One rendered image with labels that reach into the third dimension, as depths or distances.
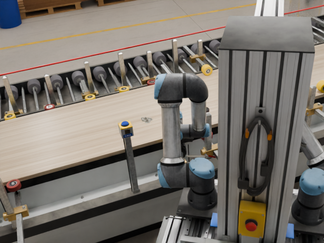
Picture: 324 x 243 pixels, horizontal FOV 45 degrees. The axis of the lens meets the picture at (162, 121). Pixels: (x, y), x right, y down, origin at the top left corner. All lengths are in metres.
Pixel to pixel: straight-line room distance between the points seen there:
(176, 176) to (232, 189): 0.50
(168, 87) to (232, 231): 0.67
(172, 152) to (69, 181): 1.01
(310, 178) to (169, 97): 0.71
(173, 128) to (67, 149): 1.06
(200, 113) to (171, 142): 0.23
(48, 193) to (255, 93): 1.83
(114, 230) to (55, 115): 0.96
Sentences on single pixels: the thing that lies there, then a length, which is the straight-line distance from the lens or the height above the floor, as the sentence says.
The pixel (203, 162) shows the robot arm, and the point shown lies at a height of 1.27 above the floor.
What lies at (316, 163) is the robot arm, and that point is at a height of 1.27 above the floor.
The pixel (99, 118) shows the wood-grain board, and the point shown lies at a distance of 2.90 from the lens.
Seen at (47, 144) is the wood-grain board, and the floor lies 0.90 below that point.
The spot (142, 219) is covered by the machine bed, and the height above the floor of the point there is 0.19.
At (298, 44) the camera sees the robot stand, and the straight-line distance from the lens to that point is 1.13.
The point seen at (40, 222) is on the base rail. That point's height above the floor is 0.70.
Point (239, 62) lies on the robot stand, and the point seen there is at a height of 1.99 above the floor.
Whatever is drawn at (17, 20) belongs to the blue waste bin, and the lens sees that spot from 7.83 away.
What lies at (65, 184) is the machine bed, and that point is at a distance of 2.66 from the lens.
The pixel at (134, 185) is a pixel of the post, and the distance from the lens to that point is 2.51.
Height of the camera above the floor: 2.49
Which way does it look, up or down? 35 degrees down
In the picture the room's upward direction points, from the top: 5 degrees counter-clockwise
